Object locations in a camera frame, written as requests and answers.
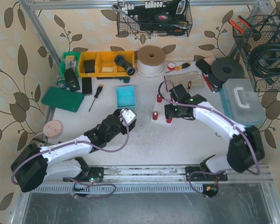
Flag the large red spring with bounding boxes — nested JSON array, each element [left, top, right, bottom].
[[157, 94, 162, 103], [152, 112, 158, 121], [166, 118, 173, 124]]

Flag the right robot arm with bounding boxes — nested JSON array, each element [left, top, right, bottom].
[[164, 84, 265, 175]]

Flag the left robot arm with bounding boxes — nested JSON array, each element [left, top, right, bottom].
[[10, 108, 136, 192]]

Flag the white peg board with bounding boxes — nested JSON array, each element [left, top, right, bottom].
[[151, 100, 173, 126]]

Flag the teal plastic box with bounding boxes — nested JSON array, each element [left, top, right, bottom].
[[116, 85, 136, 110]]

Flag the white work glove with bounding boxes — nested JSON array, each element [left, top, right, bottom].
[[164, 71, 205, 91]]

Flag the yellow orange screwdriver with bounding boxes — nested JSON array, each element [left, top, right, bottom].
[[165, 62, 191, 74]]

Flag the red white tape roll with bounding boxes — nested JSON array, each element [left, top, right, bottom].
[[167, 62, 175, 70]]

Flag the green clamp tool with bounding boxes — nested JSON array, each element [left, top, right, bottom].
[[97, 77, 131, 84]]

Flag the red utility knife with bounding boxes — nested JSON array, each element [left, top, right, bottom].
[[201, 72, 220, 93]]

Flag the black orange screwdriver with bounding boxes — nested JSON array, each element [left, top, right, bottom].
[[88, 84, 103, 112]]

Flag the black pouch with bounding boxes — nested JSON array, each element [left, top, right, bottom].
[[196, 59, 211, 75]]

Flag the black rectangular block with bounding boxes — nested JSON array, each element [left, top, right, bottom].
[[82, 77, 92, 96]]

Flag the yellow parts bin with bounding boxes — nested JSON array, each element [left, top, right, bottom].
[[77, 50, 135, 78]]

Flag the black pipe fitting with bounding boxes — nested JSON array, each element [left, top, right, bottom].
[[114, 55, 135, 76]]

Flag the green plastic lid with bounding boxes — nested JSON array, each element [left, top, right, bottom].
[[41, 87, 84, 112]]

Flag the black disc spool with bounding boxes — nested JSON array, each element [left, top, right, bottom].
[[208, 57, 245, 88]]

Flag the clear teal toolbox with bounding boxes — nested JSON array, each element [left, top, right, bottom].
[[220, 78, 266, 126]]

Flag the black meter device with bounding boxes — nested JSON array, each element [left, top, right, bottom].
[[64, 69, 80, 91]]

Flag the round beige power strip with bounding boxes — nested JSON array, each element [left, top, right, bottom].
[[42, 120, 63, 139]]

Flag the green parts bin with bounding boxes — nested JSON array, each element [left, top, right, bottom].
[[59, 52, 81, 78]]

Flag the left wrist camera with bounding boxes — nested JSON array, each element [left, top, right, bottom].
[[120, 108, 136, 126]]

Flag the white cable coil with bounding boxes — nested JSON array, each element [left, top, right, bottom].
[[136, 45, 166, 78]]

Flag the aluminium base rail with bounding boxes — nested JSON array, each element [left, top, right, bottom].
[[37, 164, 274, 185]]

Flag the wire basket with tools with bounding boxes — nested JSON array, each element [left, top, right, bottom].
[[112, 0, 192, 39]]

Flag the orange handled pliers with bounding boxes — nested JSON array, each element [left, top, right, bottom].
[[228, 15, 252, 35]]

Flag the black coiled hose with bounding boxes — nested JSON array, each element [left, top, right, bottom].
[[248, 40, 280, 81]]

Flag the wire basket with cables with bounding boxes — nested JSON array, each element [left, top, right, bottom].
[[232, 14, 280, 92]]

